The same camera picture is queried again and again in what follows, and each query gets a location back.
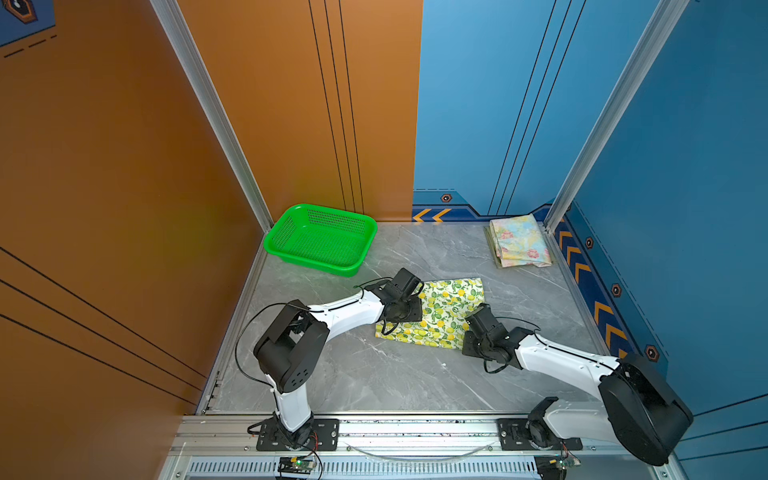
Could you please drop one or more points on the green plastic basket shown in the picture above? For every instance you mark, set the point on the green plastic basket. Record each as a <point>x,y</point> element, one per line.
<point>322,238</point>

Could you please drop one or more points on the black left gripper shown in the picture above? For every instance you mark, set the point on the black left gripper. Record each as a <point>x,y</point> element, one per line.
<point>417,313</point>

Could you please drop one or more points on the circuit board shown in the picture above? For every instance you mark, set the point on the circuit board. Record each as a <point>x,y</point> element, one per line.
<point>555,468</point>
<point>297,468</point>

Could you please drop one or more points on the olive green skirt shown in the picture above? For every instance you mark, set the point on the olive green skirt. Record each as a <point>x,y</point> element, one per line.
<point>492,247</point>

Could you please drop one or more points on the aluminium corner post left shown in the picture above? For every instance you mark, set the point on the aluminium corner post left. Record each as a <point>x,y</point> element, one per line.
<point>176,29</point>

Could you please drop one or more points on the aluminium corner post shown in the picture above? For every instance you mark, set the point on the aluminium corner post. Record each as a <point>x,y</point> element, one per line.
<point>654,36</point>
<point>176,29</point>

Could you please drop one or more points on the lemon print skirt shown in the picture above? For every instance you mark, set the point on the lemon print skirt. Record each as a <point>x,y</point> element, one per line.
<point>445,306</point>

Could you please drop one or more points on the aluminium corner post right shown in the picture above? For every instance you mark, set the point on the aluminium corner post right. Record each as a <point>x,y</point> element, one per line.
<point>654,36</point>

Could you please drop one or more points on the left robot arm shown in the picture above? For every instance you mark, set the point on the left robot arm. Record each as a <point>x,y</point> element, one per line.
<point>290,348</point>

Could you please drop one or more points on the left circuit board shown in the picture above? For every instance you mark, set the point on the left circuit board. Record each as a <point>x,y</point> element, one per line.
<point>297,468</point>

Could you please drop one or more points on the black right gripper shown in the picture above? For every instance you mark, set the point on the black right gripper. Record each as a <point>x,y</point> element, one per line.
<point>466,344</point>

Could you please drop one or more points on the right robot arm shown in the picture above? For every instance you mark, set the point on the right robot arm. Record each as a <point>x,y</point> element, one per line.
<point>631,404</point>

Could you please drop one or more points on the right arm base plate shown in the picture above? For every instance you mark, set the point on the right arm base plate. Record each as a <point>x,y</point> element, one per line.
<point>522,434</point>

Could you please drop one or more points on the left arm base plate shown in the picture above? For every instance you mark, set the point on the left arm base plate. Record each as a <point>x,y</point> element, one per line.
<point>316,434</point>

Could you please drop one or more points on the pastel floral skirt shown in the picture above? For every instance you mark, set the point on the pastel floral skirt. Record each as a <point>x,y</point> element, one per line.
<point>520,242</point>

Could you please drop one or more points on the right circuit board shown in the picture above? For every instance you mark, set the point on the right circuit board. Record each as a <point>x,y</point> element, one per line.
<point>555,468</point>

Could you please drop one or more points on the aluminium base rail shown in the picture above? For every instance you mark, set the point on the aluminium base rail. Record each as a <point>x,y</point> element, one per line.
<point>398,445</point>

